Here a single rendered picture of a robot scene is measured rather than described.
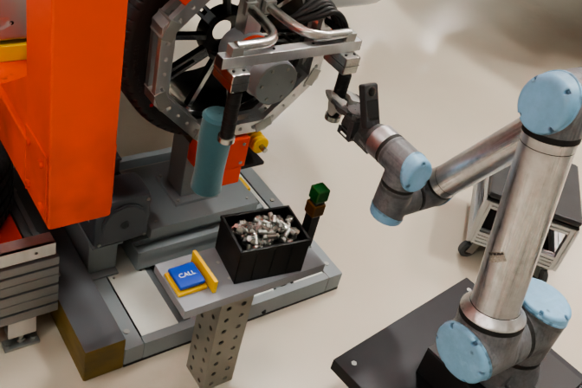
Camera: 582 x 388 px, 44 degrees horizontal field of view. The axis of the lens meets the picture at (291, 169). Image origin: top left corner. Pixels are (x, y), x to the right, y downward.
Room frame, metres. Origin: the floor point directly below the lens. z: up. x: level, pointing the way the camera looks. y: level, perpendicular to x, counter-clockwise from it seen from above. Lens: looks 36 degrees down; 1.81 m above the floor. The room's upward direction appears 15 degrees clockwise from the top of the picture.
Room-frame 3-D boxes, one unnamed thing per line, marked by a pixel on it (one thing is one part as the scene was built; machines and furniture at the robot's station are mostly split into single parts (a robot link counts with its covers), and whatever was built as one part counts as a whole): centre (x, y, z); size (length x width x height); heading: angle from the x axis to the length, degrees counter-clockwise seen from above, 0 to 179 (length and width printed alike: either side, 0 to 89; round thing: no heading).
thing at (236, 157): (1.80, 0.24, 0.48); 0.16 x 0.12 x 0.17; 43
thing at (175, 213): (1.90, 0.33, 0.32); 0.40 x 0.30 x 0.28; 133
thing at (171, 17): (1.78, 0.21, 0.85); 0.54 x 0.07 x 0.54; 133
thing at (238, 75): (1.51, 0.20, 0.93); 0.09 x 0.05 x 0.05; 43
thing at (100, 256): (1.70, 0.57, 0.26); 0.42 x 0.18 x 0.35; 43
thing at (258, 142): (1.93, 0.19, 0.51); 0.29 x 0.06 x 0.06; 43
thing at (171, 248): (1.90, 0.33, 0.13); 0.50 x 0.36 x 0.10; 133
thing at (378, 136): (1.57, -0.21, 0.81); 0.10 x 0.05 x 0.09; 133
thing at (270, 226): (1.42, 0.02, 0.51); 0.20 x 0.14 x 0.13; 125
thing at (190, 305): (1.39, 0.06, 0.44); 0.43 x 0.17 x 0.03; 133
